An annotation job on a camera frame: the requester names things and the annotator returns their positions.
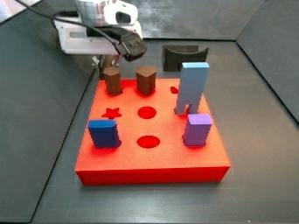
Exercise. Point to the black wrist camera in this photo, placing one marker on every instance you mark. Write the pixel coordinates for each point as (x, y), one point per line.
(127, 42)

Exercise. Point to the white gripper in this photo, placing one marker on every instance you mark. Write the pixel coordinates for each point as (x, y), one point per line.
(93, 13)

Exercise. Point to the dark blue block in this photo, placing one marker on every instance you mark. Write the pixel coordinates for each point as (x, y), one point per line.
(103, 131)

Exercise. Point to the purple square block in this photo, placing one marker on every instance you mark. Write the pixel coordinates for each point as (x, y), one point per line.
(196, 130)

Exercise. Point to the brown oval cylinder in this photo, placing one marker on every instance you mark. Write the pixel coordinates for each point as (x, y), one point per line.
(108, 61)

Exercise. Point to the tall light blue block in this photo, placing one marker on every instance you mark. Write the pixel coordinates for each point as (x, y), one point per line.
(192, 81)

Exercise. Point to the black curved fixture stand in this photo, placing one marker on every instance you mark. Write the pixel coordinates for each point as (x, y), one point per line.
(175, 54)

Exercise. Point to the red peg board base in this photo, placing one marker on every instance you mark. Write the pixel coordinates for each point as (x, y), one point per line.
(152, 156)

